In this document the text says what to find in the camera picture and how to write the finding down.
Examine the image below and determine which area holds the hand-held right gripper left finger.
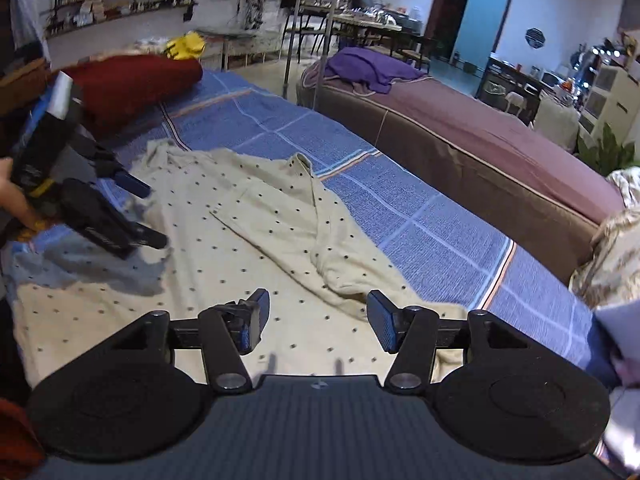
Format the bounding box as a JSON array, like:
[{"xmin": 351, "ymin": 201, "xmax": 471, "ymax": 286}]
[{"xmin": 116, "ymin": 288, "xmax": 271, "ymax": 394}]

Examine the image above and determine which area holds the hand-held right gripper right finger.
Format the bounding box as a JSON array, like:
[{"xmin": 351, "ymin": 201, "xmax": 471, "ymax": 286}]
[{"xmin": 366, "ymin": 290, "xmax": 532, "ymax": 394}]

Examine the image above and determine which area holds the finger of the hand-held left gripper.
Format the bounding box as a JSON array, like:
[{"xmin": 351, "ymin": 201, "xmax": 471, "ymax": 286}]
[
  {"xmin": 60, "ymin": 180, "xmax": 169, "ymax": 261},
  {"xmin": 94, "ymin": 146, "xmax": 152, "ymax": 199}
]

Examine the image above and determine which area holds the cream polka-dot shirt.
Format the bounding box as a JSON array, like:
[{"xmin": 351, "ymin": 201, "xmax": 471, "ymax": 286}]
[{"xmin": 12, "ymin": 140, "xmax": 471, "ymax": 386}]

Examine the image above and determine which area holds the person's left hand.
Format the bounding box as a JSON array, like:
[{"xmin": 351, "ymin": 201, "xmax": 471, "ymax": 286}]
[{"xmin": 0, "ymin": 157, "xmax": 37, "ymax": 232}]

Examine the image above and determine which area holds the blue checked bedsheet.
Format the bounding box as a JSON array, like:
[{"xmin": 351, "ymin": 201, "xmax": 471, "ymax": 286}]
[{"xmin": 0, "ymin": 67, "xmax": 601, "ymax": 376}]

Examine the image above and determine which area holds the dark red pillow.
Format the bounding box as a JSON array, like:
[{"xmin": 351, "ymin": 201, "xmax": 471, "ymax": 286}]
[{"xmin": 60, "ymin": 54, "xmax": 205, "ymax": 133}]

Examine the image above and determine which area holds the yellow bag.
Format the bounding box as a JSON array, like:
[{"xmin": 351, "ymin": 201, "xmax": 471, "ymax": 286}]
[{"xmin": 165, "ymin": 32, "xmax": 206, "ymax": 61}]

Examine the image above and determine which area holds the brown covered bed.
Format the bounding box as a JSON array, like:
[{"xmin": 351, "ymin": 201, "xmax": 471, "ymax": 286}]
[{"xmin": 297, "ymin": 57, "xmax": 626, "ymax": 286}]

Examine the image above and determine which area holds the red cloth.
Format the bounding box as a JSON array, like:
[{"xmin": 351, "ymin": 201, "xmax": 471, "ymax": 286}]
[{"xmin": 0, "ymin": 397, "xmax": 47, "ymax": 467}]

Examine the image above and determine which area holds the floral patterned cloth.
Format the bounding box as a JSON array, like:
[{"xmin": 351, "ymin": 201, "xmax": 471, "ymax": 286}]
[{"xmin": 570, "ymin": 167, "xmax": 640, "ymax": 311}]

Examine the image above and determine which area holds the pale lavender pillow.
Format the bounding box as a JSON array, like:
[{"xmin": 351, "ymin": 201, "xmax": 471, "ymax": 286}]
[{"xmin": 592, "ymin": 305, "xmax": 640, "ymax": 461}]

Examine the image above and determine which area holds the purple blanket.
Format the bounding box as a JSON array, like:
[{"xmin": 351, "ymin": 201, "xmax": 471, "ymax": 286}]
[{"xmin": 324, "ymin": 46, "xmax": 427, "ymax": 95}]

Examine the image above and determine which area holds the dark cluttered desk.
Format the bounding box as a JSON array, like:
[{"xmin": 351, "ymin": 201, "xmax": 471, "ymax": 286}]
[{"xmin": 477, "ymin": 54, "xmax": 557, "ymax": 112}]

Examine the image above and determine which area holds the green potted plant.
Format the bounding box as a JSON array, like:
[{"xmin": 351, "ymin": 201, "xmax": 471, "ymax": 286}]
[{"xmin": 577, "ymin": 122, "xmax": 637, "ymax": 177}]

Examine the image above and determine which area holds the cluttered dining table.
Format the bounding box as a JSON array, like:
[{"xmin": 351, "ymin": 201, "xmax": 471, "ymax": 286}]
[{"xmin": 327, "ymin": 4, "xmax": 427, "ymax": 53}]

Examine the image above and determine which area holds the white storage cabinet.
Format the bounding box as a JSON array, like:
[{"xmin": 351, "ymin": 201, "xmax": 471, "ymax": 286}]
[{"xmin": 580, "ymin": 62, "xmax": 640, "ymax": 147}]

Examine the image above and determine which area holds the metal stand frame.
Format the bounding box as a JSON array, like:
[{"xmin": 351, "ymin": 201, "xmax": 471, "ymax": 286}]
[{"xmin": 281, "ymin": 0, "xmax": 357, "ymax": 111}]

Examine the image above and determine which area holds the dark wooden door frame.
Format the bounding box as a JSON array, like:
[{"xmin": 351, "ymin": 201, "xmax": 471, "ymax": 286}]
[{"xmin": 434, "ymin": 0, "xmax": 515, "ymax": 57}]

